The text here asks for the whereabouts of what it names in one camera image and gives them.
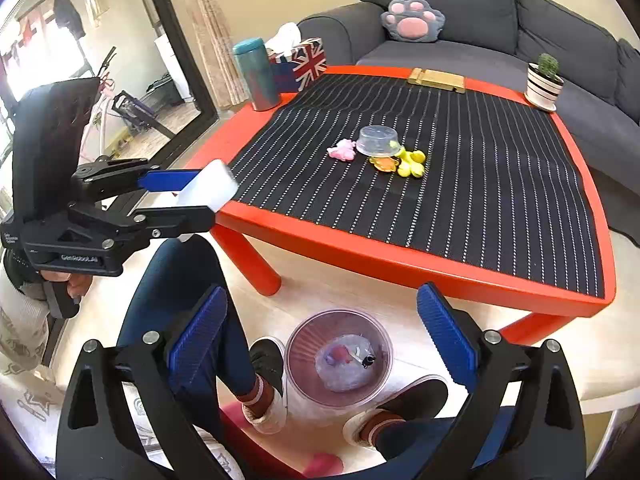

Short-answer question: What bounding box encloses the dark hanging garment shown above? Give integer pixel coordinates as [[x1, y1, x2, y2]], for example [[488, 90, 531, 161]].
[[54, 0, 87, 41]]

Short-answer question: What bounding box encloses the person's right leg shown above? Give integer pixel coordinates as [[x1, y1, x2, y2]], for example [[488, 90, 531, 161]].
[[372, 407, 516, 467]]

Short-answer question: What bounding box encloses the clear plastic bag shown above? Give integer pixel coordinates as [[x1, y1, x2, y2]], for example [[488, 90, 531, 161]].
[[315, 334, 376, 392]]

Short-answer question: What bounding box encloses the pale blue plastic box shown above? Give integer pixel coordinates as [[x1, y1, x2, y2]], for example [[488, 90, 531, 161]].
[[177, 159, 238, 213]]

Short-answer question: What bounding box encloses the small pink toy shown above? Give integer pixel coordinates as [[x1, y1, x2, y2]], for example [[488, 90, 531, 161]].
[[327, 140, 357, 161]]

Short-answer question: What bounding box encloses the grey pink paw cushion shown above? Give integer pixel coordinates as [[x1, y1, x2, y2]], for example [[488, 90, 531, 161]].
[[381, 0, 447, 43]]

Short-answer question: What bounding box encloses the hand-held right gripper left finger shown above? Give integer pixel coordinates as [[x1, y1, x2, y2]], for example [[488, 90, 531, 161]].
[[56, 285, 228, 480]]

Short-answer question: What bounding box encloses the person's right shoe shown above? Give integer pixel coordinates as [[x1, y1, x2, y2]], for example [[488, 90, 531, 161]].
[[344, 379, 449, 447]]

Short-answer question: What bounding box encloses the teal thermos bottle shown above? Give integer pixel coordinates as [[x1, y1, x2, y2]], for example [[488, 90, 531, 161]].
[[232, 37, 282, 112]]

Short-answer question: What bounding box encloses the person's left forearm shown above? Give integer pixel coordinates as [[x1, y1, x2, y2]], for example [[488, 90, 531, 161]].
[[0, 247, 51, 376]]

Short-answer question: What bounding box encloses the wooden phone stand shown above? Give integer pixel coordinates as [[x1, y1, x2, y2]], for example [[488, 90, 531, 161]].
[[407, 67, 467, 94]]

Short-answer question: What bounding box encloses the person's left hand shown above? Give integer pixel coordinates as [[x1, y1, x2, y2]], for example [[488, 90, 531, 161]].
[[39, 270, 97, 308]]

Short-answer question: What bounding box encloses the person's left shoe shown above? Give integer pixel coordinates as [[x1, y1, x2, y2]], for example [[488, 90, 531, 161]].
[[242, 338, 288, 435]]

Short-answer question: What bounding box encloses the white saucer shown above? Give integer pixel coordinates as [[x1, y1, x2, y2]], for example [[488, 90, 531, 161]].
[[524, 92, 557, 112]]

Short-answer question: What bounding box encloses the white round stool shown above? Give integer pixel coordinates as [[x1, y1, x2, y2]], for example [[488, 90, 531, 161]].
[[575, 305, 640, 461]]

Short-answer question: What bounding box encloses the person's patterned white top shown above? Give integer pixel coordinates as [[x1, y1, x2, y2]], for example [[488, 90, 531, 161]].
[[0, 370, 246, 480]]

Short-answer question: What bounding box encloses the person's leg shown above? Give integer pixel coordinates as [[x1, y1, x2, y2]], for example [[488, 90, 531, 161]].
[[116, 234, 257, 397], [372, 407, 516, 467]]

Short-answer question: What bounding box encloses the clear plastic bowl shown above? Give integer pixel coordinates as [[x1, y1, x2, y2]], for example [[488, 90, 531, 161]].
[[356, 126, 401, 158]]

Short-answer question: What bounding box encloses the flag print tissue box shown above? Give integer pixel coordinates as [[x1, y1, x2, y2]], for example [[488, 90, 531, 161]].
[[267, 37, 328, 93]]

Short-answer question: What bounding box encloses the pink translucent trash bin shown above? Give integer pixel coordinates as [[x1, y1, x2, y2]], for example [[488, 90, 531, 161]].
[[285, 309, 393, 407]]

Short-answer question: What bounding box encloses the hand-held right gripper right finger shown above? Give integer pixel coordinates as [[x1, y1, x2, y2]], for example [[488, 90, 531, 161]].
[[416, 282, 586, 480]]

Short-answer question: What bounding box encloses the red table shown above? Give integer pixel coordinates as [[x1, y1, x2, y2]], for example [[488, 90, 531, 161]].
[[184, 65, 617, 346]]

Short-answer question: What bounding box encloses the cactus in striped pot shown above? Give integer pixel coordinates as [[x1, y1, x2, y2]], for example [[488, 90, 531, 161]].
[[525, 53, 565, 107]]

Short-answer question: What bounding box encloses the black sliding door frame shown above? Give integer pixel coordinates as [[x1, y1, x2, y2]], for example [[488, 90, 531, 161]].
[[130, 0, 221, 128]]

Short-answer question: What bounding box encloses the white tissue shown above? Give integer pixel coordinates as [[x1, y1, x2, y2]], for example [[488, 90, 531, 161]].
[[265, 22, 302, 53]]

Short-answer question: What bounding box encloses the beige curtain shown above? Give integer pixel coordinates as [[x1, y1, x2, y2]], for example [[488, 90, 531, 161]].
[[172, 0, 251, 111]]

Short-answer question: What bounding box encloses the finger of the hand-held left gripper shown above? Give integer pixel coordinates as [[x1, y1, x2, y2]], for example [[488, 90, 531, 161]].
[[117, 205, 217, 246], [72, 157, 201, 206]]

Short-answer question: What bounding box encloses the black striped table mat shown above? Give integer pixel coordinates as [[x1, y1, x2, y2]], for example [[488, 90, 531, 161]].
[[232, 72, 601, 298]]

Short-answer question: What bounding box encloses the yellow toy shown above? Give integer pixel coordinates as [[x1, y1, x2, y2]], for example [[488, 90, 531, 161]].
[[397, 149, 427, 177]]

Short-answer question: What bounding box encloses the person's left leg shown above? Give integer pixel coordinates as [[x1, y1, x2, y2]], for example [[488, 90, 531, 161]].
[[116, 234, 257, 397]]

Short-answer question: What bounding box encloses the person's shoe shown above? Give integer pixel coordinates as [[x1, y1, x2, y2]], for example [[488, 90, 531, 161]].
[[344, 379, 449, 447], [242, 338, 288, 435]]

